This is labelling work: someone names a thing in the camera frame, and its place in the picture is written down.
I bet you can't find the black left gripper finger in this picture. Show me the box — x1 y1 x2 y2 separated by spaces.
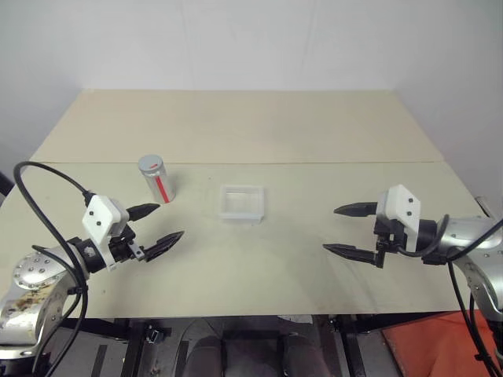
141 230 186 264
127 202 163 222

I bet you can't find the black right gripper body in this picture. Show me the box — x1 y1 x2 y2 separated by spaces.
373 214 406 270

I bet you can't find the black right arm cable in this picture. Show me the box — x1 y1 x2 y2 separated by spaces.
395 214 503 377

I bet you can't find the clear plastic square tray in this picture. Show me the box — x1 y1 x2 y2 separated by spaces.
218 184 267 225

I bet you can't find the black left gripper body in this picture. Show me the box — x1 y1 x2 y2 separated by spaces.
108 222 145 265

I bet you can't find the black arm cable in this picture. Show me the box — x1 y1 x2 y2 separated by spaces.
12 161 97 377
395 214 503 377

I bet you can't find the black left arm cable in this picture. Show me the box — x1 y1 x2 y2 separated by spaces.
12 161 97 377

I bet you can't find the black clamp under table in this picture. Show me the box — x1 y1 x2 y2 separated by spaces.
144 324 172 345

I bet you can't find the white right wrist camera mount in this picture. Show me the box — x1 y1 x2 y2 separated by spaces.
375 184 423 253

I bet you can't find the orange mat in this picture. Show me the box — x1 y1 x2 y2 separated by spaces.
382 310 503 377

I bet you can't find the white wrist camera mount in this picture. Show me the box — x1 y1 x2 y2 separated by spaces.
375 184 423 253
81 194 130 273

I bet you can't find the black table frame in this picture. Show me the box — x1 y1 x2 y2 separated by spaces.
58 313 384 377

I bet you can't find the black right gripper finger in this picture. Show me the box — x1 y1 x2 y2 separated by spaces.
333 200 379 218
322 243 379 265

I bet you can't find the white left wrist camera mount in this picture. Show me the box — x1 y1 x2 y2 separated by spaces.
81 194 130 273

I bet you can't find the silver can with red stripe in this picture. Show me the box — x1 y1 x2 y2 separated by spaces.
138 154 176 204

